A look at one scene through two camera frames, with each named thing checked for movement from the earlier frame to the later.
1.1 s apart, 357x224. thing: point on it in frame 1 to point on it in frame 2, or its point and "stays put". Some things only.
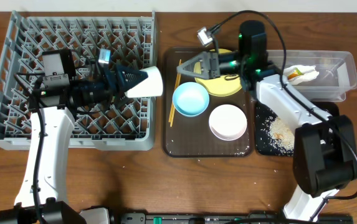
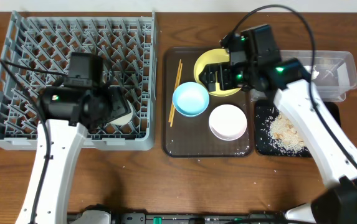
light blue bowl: (190, 99) stays put
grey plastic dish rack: (129, 38) stays put
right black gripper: (209, 63) to (223, 70)
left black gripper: (110, 84) to (116, 104)
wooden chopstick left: (175, 86) stays put
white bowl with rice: (227, 122) stays put
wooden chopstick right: (173, 112) stays put
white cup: (152, 86) to (124, 120)
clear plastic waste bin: (337, 70) stays put
